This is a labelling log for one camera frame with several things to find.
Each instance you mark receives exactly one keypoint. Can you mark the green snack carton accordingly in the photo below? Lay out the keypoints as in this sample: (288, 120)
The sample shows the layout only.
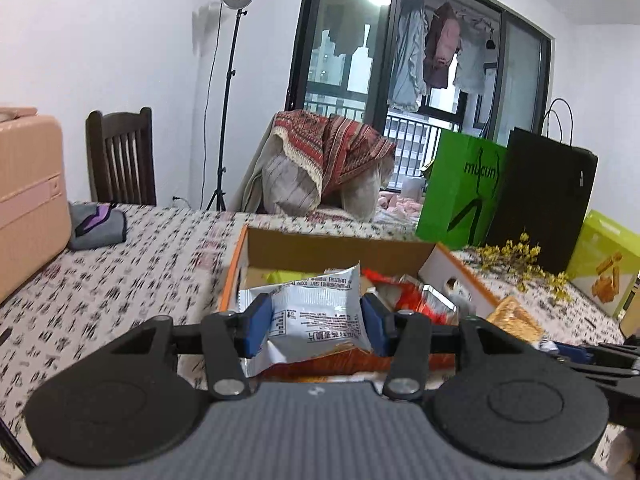
(605, 265)

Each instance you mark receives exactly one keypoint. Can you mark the white grey printed snack packet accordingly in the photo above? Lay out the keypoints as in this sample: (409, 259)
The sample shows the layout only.
(310, 315)

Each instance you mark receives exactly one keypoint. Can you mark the red topped clear snack packet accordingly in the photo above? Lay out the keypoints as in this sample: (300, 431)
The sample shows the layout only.
(415, 295)

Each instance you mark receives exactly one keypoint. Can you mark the pink ribbed suitcase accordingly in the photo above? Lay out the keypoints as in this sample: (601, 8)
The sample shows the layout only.
(30, 200)

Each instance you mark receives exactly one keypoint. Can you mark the orange cardboard box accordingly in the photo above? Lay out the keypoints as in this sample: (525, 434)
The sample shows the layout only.
(320, 250)

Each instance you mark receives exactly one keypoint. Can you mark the light blue hanging garment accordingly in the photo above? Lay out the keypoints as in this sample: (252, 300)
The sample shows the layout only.
(407, 60)

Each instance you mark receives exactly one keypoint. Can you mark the black framed glass sliding door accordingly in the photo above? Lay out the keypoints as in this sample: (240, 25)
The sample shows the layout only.
(301, 35)

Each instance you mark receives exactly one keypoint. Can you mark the long green white snack bar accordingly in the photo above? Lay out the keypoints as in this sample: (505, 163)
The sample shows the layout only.
(292, 277)

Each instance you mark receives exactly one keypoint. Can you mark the pink hanging jacket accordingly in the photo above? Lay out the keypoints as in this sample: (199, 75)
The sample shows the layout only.
(442, 45)

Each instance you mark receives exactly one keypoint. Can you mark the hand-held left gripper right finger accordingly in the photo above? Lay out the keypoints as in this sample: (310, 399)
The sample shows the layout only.
(375, 325)

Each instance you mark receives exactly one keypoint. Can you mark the red patterned throw cloth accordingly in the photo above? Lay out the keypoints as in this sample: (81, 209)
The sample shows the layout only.
(345, 150)

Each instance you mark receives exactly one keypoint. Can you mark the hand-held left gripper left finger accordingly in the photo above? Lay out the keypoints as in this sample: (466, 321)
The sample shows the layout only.
(259, 325)

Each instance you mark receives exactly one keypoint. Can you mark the grey purple pouch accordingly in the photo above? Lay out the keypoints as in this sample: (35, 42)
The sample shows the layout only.
(97, 227)

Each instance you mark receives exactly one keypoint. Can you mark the yellow flower sprig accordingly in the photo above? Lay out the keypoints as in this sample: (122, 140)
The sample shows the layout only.
(520, 260)

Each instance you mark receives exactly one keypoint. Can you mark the green paper bag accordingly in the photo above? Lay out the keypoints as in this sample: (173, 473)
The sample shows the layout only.
(455, 195)

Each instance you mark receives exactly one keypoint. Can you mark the golden clear snack packet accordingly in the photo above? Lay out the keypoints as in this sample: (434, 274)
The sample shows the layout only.
(515, 320)

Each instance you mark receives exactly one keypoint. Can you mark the dark wooden chair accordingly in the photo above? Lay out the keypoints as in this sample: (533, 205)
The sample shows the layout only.
(120, 160)

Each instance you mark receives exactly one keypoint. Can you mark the white hanging shirt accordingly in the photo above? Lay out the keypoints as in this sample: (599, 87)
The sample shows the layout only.
(470, 65)

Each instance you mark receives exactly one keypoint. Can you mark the beige armchair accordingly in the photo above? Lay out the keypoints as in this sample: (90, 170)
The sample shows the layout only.
(290, 185)

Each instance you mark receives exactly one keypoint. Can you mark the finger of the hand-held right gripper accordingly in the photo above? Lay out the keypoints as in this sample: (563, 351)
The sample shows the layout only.
(600, 372)
(570, 351)

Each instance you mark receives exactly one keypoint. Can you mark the pink fluffy cloth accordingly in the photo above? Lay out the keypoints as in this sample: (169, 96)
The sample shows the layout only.
(400, 204)

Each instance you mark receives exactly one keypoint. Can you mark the black paper bag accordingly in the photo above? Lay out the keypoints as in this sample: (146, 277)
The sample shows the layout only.
(545, 200)

